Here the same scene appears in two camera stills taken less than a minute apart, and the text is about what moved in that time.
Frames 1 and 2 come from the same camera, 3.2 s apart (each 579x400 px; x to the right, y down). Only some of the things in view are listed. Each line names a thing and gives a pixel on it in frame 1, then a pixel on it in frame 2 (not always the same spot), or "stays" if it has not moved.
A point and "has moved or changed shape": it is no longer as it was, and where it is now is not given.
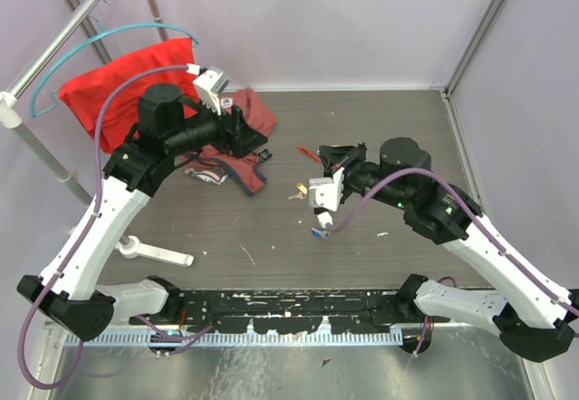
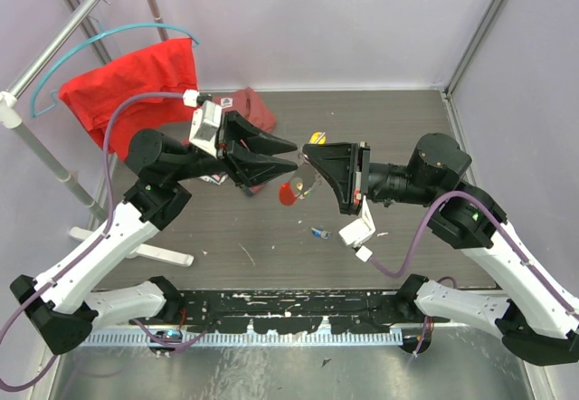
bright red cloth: [119, 117] stays
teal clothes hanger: [61, 57] stays
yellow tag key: [302, 194] → [317, 138]
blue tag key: [320, 233] stays
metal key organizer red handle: [309, 154] has moved or changed shape
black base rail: [288, 310] stays
